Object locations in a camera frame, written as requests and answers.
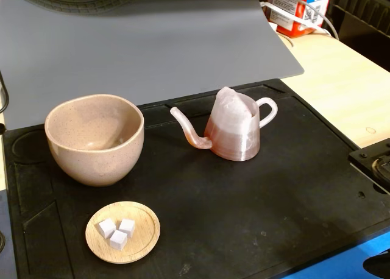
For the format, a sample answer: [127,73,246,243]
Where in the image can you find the translucent pink gooseneck kettle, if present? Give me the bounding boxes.
[169,86,278,161]

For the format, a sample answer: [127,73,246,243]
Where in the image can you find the beige speckled ceramic cup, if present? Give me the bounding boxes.
[44,93,145,188]

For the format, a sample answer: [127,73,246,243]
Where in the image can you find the black work mat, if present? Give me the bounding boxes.
[2,77,390,279]

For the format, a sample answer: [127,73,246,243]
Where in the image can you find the round wooden coaster plate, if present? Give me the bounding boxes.
[85,200,161,264]

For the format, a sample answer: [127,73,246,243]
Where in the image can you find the small white cube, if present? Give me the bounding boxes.
[97,217,116,239]
[118,218,136,238]
[108,229,128,251]

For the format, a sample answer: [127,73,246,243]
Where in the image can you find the red and blue cardboard box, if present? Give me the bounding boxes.
[266,0,335,38]

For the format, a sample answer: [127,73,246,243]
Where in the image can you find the blue sheet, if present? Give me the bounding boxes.
[282,230,390,279]

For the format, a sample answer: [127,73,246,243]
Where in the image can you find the black plastic crate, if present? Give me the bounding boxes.
[330,0,390,48]

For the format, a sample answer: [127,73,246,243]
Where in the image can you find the flat white strap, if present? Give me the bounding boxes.
[259,0,332,36]

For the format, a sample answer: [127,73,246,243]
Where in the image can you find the gray braided cable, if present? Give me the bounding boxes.
[298,0,341,41]

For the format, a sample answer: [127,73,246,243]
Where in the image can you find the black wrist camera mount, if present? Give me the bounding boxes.
[349,138,390,195]

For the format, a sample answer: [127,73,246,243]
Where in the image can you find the thin black cable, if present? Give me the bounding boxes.
[0,71,10,114]

